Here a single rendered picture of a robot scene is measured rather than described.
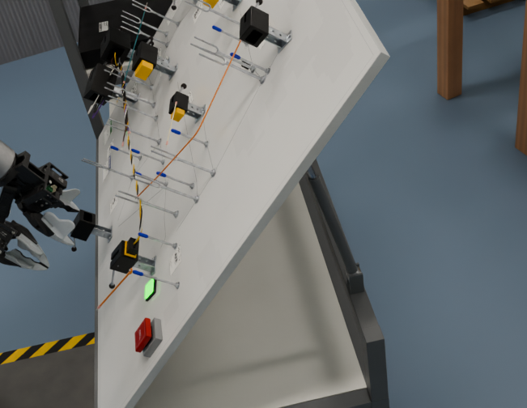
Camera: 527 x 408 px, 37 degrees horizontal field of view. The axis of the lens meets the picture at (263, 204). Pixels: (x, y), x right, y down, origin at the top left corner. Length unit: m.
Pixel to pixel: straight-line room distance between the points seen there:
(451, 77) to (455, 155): 0.49
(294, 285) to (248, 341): 0.21
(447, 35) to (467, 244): 1.13
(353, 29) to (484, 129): 2.62
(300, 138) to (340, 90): 0.11
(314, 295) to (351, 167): 1.75
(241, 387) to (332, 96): 0.81
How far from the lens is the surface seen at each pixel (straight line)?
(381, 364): 1.68
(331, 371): 1.83
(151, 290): 1.66
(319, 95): 1.30
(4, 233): 1.68
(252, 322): 1.95
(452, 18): 3.88
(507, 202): 3.46
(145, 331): 1.55
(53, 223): 1.56
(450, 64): 3.99
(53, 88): 4.86
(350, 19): 1.32
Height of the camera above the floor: 2.24
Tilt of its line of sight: 39 degrees down
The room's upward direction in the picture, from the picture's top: 11 degrees counter-clockwise
